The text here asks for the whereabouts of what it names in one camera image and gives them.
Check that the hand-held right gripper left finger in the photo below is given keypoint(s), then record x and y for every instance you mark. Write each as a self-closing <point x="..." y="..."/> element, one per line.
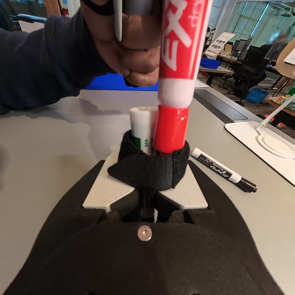
<point x="103" y="191"/>

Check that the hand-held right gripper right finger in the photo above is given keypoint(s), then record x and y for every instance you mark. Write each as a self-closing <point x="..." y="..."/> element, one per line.
<point x="191" y="193"/>

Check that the black marker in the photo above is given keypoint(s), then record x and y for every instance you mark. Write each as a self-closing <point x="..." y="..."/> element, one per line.
<point x="221" y="168"/>

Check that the red marker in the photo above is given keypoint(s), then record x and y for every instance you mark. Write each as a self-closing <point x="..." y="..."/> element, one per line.
<point x="177" y="69"/>

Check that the green marker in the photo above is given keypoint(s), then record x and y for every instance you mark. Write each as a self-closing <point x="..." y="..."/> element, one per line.
<point x="142" y="124"/>

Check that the person's left forearm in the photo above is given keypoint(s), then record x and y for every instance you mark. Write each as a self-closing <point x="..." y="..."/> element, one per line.
<point x="46" y="60"/>

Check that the person's left hand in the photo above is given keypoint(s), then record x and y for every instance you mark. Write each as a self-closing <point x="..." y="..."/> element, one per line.
<point x="138" y="50"/>

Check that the large blue plastic bin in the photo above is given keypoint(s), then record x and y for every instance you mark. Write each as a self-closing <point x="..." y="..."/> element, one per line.
<point x="106" y="83"/>

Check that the small printed table sign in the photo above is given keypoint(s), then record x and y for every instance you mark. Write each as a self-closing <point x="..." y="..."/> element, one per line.
<point x="220" y="44"/>

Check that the small blue bin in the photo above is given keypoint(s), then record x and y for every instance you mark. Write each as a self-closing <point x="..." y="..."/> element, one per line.
<point x="209" y="63"/>

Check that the blue crate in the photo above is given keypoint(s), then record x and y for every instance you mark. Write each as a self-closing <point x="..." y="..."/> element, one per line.
<point x="257" y="96"/>

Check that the black office chair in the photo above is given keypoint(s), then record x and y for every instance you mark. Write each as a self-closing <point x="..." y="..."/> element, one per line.
<point x="251" y="69"/>

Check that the colourful cardboard box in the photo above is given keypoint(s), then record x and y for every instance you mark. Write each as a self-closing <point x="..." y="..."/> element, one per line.
<point x="283" y="100"/>

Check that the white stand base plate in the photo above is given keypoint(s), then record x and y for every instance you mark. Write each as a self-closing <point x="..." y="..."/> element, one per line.
<point x="272" y="143"/>

